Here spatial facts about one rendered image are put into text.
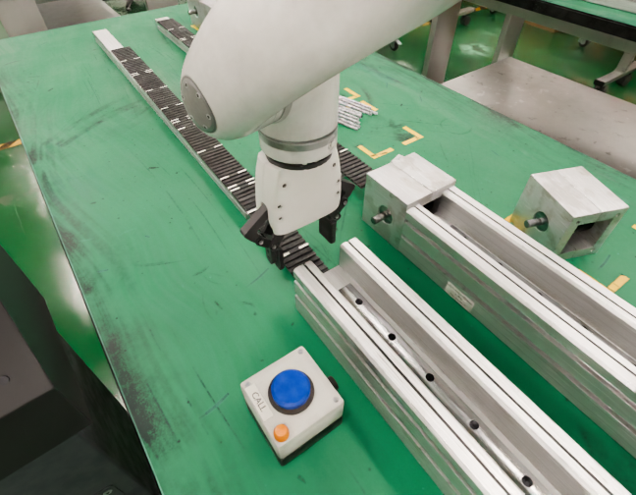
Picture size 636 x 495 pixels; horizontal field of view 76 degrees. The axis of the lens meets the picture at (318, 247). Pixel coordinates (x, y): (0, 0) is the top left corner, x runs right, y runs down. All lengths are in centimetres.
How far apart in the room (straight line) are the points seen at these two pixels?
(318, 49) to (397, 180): 38
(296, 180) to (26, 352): 31
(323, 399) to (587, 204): 45
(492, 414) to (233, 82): 38
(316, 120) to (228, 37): 14
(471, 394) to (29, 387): 43
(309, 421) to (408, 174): 38
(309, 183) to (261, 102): 18
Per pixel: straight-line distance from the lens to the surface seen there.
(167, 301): 61
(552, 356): 55
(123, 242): 72
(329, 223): 55
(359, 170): 74
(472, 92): 250
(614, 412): 57
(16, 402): 49
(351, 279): 54
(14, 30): 246
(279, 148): 42
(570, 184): 71
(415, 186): 62
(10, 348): 48
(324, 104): 40
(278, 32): 28
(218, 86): 31
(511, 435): 47
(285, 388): 43
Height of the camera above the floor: 125
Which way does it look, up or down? 47 degrees down
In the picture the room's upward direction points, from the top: straight up
